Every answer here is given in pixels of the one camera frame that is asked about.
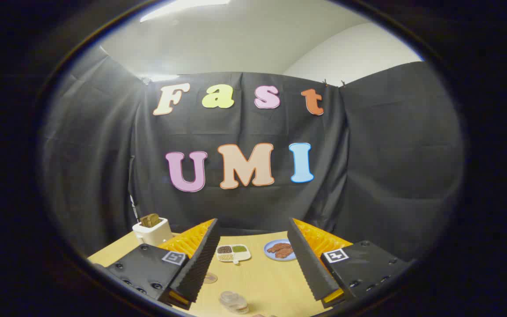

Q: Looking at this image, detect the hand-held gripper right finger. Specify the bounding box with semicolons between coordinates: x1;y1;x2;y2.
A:
287;217;415;309

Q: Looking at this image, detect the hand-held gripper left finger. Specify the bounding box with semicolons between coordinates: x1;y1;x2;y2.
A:
93;218;221;311

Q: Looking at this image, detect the clear plastic juice bottle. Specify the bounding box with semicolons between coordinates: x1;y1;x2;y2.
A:
218;291;250;314

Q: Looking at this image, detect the white divided dish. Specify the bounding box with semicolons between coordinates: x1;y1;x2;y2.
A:
216;244;251;265

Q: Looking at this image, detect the blue plate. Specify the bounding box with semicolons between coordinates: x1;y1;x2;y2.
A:
264;239;298;262

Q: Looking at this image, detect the wooden table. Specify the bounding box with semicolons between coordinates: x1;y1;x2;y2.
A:
87;230;355;317

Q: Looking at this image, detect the white toaster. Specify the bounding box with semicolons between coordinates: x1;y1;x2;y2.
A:
132;218;174;247

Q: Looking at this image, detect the black backdrop cloth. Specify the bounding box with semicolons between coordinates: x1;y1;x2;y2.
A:
40;46;464;262

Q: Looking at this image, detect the thin power cable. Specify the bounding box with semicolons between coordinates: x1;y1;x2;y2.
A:
129;167;140;224

